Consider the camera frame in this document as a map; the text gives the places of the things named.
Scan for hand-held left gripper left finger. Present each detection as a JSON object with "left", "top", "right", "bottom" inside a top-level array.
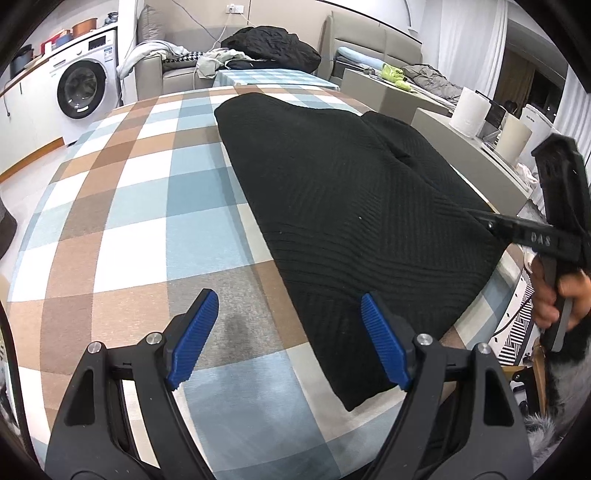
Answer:
[{"left": 44, "top": 288, "right": 220, "bottom": 480}]

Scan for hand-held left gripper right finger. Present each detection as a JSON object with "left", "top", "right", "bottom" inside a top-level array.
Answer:
[{"left": 360, "top": 292, "right": 534, "bottom": 480}]

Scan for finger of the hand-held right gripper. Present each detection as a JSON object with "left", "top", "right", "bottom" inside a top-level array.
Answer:
[{"left": 464, "top": 208, "right": 522, "bottom": 243}]

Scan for black knit sweater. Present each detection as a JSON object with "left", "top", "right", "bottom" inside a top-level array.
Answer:
[{"left": 213, "top": 92, "right": 509, "bottom": 413}]

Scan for person's right forearm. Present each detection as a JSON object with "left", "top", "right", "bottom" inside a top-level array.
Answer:
[{"left": 526, "top": 323, "right": 591, "bottom": 462}]

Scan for person's right hand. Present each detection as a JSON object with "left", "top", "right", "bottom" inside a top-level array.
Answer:
[{"left": 531, "top": 258, "right": 591, "bottom": 332}]

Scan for cream cylinder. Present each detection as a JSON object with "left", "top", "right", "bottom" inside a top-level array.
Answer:
[{"left": 496, "top": 113, "right": 533, "bottom": 167}]

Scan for white appliance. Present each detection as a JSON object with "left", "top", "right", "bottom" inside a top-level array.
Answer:
[{"left": 519, "top": 104, "right": 561, "bottom": 148}]

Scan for grey low cabinet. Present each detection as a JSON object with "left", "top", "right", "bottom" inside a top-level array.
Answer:
[{"left": 411, "top": 107, "right": 541, "bottom": 213}]

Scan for dark box with label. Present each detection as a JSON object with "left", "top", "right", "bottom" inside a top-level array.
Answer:
[{"left": 480, "top": 99, "right": 509, "bottom": 139}]

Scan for black and white patterned rug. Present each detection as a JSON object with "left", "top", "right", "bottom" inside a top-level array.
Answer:
[{"left": 489, "top": 268, "right": 546, "bottom": 365}]

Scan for white paper towel roll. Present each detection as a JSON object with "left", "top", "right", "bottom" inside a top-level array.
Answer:
[{"left": 450, "top": 87, "right": 492, "bottom": 138}]

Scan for checked tablecloth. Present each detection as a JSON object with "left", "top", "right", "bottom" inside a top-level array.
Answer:
[{"left": 7, "top": 83, "right": 527, "bottom": 480}]

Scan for grey jacket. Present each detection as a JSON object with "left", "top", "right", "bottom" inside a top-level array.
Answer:
[{"left": 402, "top": 64, "right": 462, "bottom": 102}]

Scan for grey bedside cabinet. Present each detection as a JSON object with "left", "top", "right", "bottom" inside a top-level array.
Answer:
[{"left": 341, "top": 69, "right": 455, "bottom": 125}]

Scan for green toy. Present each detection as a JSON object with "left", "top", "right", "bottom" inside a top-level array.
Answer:
[{"left": 381, "top": 64, "right": 413, "bottom": 90}]

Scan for white curtain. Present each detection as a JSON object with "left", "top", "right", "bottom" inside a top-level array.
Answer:
[{"left": 438, "top": 0, "right": 509, "bottom": 93}]

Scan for blue pillow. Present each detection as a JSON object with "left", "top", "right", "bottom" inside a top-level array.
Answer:
[{"left": 336, "top": 46, "right": 384, "bottom": 65}]

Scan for grey bed headboard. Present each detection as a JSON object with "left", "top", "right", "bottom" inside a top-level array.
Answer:
[{"left": 318, "top": 10, "right": 423, "bottom": 79}]

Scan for grey sofa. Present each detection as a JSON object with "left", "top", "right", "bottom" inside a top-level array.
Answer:
[{"left": 134, "top": 4, "right": 324, "bottom": 102}]

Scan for small table with teal cloth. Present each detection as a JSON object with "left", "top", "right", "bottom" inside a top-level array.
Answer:
[{"left": 212, "top": 68, "right": 341, "bottom": 92}]

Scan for white kitchen counter cabinet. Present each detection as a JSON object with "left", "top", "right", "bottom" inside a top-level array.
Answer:
[{"left": 0, "top": 69, "right": 65, "bottom": 174}]

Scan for white washing machine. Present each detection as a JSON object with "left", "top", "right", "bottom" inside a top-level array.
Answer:
[{"left": 48, "top": 24, "right": 122, "bottom": 146}]

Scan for grey-white garment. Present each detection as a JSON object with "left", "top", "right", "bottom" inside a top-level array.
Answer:
[{"left": 196, "top": 48, "right": 241, "bottom": 78}]

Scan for houndstooth cushion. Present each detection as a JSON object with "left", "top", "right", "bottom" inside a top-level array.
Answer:
[{"left": 161, "top": 50, "right": 206, "bottom": 65}]

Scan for black puffy jacket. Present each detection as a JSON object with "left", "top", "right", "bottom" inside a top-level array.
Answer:
[{"left": 221, "top": 25, "right": 321, "bottom": 75}]

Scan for light blue-grey cloth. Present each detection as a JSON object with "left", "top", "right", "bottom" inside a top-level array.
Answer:
[{"left": 117, "top": 41, "right": 188, "bottom": 77}]

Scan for grey sofa pillow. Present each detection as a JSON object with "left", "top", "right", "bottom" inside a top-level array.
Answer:
[{"left": 136, "top": 4, "right": 168, "bottom": 44}]

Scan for black cooking pot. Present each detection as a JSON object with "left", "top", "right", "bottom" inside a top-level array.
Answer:
[{"left": 9, "top": 44, "right": 35, "bottom": 79}]

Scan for copper pot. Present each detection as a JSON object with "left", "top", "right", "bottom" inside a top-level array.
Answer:
[{"left": 70, "top": 17, "right": 99, "bottom": 38}]

